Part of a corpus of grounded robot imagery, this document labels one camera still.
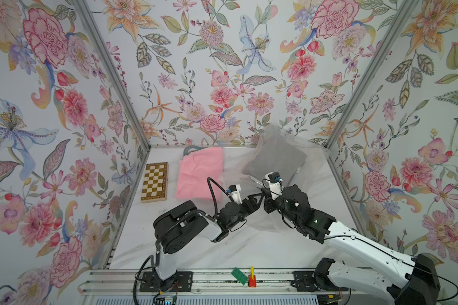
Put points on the teal bear pattern blanket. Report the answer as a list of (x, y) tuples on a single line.
[(191, 149)]

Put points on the pink blanket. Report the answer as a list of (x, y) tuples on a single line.
[(194, 169)]

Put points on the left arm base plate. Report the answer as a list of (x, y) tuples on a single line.
[(181, 281)]

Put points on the wooden chessboard box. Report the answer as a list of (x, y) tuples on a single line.
[(154, 186)]

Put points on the red yellow clip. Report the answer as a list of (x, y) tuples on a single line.
[(252, 282)]

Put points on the green tag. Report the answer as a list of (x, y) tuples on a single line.
[(240, 277)]

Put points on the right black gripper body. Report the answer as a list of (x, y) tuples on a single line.
[(271, 204)]

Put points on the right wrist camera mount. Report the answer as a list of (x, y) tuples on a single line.
[(274, 184)]

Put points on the clear plastic vacuum bag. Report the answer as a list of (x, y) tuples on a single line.
[(307, 175)]

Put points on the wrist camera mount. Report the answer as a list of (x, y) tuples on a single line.
[(274, 184), (234, 192)]

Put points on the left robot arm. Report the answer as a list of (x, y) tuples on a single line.
[(176, 228)]

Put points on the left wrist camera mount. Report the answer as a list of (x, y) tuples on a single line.
[(234, 192)]

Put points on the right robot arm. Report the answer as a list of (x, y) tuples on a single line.
[(390, 275)]

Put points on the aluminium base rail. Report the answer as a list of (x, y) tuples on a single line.
[(205, 282)]

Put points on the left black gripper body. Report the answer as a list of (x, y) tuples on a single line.
[(246, 206)]

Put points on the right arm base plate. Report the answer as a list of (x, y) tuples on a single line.
[(311, 281)]

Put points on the small circuit board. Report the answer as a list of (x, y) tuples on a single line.
[(165, 299)]

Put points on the grey blanket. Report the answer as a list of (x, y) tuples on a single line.
[(276, 155)]

